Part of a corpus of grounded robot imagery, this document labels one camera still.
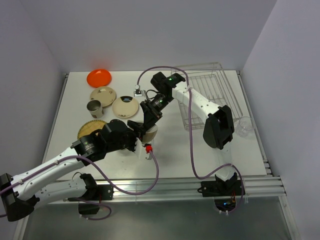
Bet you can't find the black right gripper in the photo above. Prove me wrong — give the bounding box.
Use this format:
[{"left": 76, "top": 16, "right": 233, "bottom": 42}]
[{"left": 139, "top": 93, "right": 173, "bottom": 131}]

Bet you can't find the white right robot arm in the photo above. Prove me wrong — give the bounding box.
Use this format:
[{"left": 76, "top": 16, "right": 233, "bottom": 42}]
[{"left": 140, "top": 72, "right": 240, "bottom": 195}]

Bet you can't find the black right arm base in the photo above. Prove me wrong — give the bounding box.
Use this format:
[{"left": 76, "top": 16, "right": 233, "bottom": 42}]
[{"left": 197, "top": 179, "right": 246, "bottom": 213}]

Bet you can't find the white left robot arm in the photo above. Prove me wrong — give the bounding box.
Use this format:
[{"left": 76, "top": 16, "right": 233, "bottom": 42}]
[{"left": 0, "top": 119, "right": 146, "bottom": 222}]

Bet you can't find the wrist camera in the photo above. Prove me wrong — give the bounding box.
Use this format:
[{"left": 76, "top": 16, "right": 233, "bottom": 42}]
[
  {"left": 134, "top": 141, "right": 152, "bottom": 160},
  {"left": 133, "top": 84, "right": 143, "bottom": 97}
]

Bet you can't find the wire dish rack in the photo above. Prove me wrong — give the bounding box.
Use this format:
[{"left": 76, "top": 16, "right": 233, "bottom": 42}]
[{"left": 176, "top": 62, "right": 248, "bottom": 123}]

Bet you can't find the clear glass right side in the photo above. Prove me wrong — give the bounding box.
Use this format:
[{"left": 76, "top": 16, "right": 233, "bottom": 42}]
[{"left": 235, "top": 116, "right": 255, "bottom": 138}]

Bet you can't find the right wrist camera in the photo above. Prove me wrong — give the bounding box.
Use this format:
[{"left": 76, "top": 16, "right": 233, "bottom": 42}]
[{"left": 133, "top": 84, "right": 143, "bottom": 97}]

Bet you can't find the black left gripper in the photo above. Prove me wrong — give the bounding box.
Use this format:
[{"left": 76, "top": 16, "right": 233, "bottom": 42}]
[{"left": 105, "top": 119, "right": 145, "bottom": 153}]

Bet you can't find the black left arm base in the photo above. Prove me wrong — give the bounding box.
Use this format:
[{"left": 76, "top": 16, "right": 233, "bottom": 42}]
[{"left": 68, "top": 184, "right": 114, "bottom": 221}]

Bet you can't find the beige ceramic bowl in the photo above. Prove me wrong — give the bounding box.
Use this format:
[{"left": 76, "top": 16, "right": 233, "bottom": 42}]
[{"left": 142, "top": 124, "right": 158, "bottom": 143}]

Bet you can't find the yellow woven pattern plate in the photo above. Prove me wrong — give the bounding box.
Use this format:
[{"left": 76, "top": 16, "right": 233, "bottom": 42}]
[{"left": 77, "top": 119, "right": 107, "bottom": 140}]

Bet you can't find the orange plastic plate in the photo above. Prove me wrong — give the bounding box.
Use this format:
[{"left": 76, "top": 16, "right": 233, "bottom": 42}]
[{"left": 86, "top": 69, "right": 112, "bottom": 88}]

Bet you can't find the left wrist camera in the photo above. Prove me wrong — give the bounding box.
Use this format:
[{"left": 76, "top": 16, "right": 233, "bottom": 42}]
[{"left": 134, "top": 141, "right": 152, "bottom": 160}]

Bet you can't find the beige plate black spot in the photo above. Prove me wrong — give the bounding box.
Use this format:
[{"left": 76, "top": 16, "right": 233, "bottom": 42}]
[{"left": 112, "top": 96, "right": 140, "bottom": 119}]

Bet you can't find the beige floral plate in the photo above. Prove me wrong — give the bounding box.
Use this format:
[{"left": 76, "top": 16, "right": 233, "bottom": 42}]
[{"left": 89, "top": 86, "right": 117, "bottom": 108}]

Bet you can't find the metal tumbler cup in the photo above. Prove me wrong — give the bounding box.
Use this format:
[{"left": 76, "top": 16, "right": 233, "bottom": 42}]
[{"left": 86, "top": 99, "right": 104, "bottom": 119}]

